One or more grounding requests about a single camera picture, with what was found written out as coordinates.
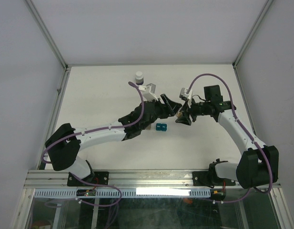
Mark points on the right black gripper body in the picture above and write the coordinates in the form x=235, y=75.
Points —
x=192, y=111

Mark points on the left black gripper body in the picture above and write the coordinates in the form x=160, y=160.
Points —
x=162, y=112

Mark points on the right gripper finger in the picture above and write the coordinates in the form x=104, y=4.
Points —
x=183, y=109
x=185, y=119

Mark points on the amber pill bottle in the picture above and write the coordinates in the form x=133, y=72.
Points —
x=178, y=114

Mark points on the teal pill box compartments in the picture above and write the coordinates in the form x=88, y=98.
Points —
x=161, y=127

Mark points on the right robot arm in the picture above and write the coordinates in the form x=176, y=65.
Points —
x=258, y=164

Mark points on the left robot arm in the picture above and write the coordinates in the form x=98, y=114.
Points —
x=66, y=142

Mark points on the white cap dark bottle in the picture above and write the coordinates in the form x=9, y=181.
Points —
x=139, y=79

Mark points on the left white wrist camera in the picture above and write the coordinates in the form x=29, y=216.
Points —
x=148, y=92

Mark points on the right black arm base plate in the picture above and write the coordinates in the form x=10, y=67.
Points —
x=205, y=178

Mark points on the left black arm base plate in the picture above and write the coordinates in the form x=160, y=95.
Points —
x=98, y=177

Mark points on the grey slotted cable duct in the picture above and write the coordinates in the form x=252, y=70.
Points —
x=140, y=192

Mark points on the left aluminium frame post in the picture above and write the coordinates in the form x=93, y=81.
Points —
x=45, y=32

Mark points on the aluminium frame post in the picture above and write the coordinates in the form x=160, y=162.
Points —
x=253, y=31
x=45, y=32

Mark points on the right aluminium frame post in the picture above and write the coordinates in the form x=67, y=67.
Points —
x=253, y=31

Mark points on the aluminium front rail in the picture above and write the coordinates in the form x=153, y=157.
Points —
x=119, y=178

